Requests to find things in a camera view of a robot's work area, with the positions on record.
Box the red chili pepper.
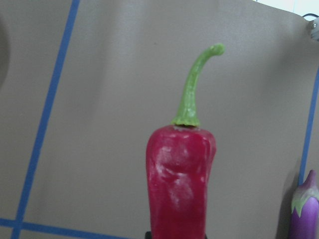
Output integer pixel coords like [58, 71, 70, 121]
[145, 44, 225, 239]

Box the purple eggplant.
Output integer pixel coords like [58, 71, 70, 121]
[288, 170, 319, 239]

